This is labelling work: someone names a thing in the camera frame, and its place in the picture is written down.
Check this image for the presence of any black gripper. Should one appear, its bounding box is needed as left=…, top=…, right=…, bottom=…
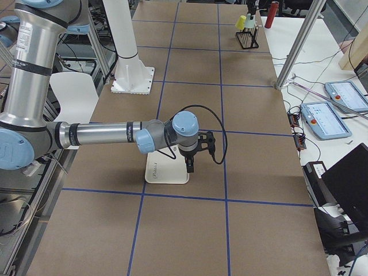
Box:
left=181, top=152, right=196, bottom=173

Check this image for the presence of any pale green cup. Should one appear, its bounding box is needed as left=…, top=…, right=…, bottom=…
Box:
left=244, top=13, right=255, bottom=29

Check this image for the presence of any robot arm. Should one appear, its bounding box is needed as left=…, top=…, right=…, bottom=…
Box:
left=1, top=1, right=201, bottom=172

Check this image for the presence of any yellow cup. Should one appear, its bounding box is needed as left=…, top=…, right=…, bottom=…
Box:
left=235, top=15, right=247, bottom=30

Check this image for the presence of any cream rabbit tray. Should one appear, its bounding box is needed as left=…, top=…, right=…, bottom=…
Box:
left=145, top=146, right=189, bottom=185

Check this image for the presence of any red bottle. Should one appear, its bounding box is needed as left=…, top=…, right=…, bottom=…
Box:
left=264, top=1, right=279, bottom=29

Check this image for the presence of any far teach pendant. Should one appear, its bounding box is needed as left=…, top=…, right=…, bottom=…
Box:
left=324, top=80, right=367, bottom=113

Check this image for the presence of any teach pendant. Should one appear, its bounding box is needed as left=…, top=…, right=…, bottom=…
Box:
left=324, top=80, right=367, bottom=113
left=300, top=101, right=352, bottom=140

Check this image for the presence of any white chair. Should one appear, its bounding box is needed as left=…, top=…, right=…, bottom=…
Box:
left=48, top=72, right=99, bottom=150

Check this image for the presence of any near teach pendant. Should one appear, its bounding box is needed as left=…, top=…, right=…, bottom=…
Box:
left=300, top=101, right=352, bottom=140

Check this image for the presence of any black box device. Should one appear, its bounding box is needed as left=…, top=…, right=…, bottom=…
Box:
left=302, top=161, right=336, bottom=206

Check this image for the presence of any black laptop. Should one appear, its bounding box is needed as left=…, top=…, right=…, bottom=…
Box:
left=321, top=143, right=367, bottom=231

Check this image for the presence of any black wire cup rack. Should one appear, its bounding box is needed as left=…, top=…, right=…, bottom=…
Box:
left=235, top=21, right=259, bottom=49

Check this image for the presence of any black camera cable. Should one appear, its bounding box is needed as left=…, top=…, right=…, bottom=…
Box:
left=156, top=104, right=228, bottom=165

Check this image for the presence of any aluminium frame post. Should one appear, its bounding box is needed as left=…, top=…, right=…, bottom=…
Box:
left=275, top=0, right=326, bottom=90

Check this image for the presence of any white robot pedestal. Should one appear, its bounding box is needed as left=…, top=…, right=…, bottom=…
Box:
left=103, top=0, right=155, bottom=95

